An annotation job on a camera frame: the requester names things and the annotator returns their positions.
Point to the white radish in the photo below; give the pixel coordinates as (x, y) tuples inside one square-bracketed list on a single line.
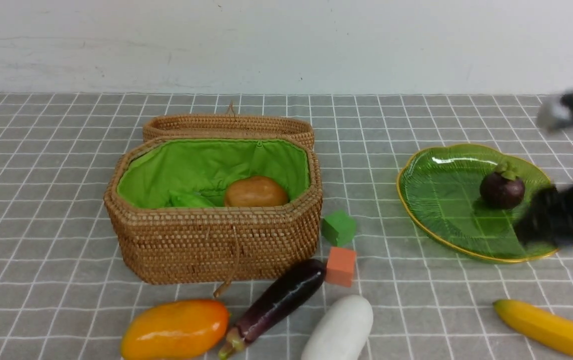
[(342, 332)]

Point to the dark purple mangosteen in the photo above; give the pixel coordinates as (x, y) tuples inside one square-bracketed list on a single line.
[(502, 188)]

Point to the orange yellow mango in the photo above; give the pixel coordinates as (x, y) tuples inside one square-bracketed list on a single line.
[(177, 330)]

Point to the woven rattan basket green lining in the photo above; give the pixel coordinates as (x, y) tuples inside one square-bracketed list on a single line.
[(172, 245)]

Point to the orange foam cube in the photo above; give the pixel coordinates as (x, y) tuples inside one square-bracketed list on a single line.
[(340, 266)]

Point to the grey checkered tablecloth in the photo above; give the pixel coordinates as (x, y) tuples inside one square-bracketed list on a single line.
[(66, 294)]

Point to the dark purple eggplant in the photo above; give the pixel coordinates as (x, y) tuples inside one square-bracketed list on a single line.
[(291, 290)]

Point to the yellow banana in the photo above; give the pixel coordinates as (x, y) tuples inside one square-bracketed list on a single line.
[(537, 324)]

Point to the green glass leaf plate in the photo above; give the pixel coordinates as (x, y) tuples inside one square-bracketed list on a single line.
[(439, 189)]

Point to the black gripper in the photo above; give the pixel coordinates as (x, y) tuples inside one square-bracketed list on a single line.
[(548, 219)]

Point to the light green bitter gourd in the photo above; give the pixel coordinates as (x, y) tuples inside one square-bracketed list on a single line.
[(188, 199)]

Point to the green foam cube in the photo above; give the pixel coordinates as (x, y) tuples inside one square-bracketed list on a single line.
[(338, 228)]

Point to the brown potato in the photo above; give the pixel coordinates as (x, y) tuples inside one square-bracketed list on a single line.
[(255, 191)]

